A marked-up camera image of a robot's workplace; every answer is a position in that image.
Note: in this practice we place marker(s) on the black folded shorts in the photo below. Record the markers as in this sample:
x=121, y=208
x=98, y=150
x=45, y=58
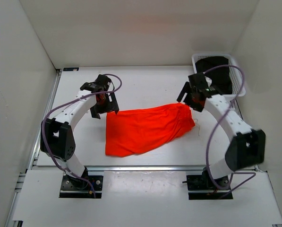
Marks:
x=220, y=76

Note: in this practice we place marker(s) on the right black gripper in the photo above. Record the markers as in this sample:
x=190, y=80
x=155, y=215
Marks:
x=196, y=106

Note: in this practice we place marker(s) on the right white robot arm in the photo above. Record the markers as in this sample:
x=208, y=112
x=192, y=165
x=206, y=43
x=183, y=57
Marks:
x=247, y=145

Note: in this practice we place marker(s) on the orange shorts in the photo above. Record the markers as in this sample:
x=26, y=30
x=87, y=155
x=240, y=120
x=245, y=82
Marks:
x=135, y=132

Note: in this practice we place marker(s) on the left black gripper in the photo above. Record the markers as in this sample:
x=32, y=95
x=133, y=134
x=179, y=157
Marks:
x=112, y=106

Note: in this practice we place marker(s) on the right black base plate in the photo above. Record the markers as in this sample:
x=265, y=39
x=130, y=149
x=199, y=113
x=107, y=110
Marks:
x=200, y=188

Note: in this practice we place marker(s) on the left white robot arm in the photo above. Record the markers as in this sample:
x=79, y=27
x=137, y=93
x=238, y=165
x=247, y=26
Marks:
x=57, y=127

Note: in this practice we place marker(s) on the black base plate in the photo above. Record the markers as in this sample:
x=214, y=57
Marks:
x=74, y=188
x=200, y=188

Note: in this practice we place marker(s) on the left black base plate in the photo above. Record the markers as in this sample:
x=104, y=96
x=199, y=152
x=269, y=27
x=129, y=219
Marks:
x=74, y=188

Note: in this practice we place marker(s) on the white plastic basket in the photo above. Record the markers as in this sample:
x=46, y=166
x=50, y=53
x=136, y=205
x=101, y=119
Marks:
x=235, y=74

